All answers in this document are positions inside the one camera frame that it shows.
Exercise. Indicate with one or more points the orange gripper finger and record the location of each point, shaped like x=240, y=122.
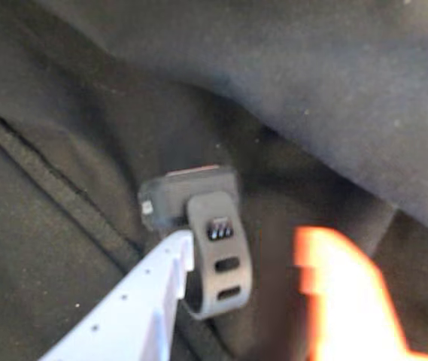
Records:
x=341, y=301

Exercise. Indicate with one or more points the black bike light red lens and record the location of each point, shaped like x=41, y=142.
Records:
x=168, y=199

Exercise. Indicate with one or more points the black fabric bag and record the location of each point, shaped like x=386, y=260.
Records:
x=311, y=75

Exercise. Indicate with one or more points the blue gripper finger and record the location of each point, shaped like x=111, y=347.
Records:
x=131, y=312

